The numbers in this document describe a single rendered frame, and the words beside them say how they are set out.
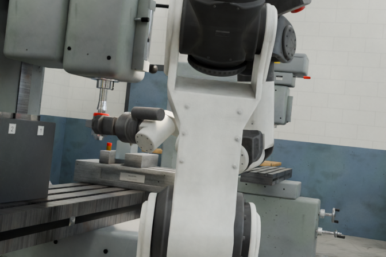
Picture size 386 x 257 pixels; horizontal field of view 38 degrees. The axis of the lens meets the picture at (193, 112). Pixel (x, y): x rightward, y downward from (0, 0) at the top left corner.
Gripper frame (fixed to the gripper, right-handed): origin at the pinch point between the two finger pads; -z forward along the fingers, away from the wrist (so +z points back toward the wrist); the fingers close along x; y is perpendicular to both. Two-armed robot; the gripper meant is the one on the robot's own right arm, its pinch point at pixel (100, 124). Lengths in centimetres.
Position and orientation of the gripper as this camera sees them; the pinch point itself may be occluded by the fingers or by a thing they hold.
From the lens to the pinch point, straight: 169.7
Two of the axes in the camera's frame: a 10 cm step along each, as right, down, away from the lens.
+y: -1.0, 9.9, -0.4
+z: 7.9, 0.5, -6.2
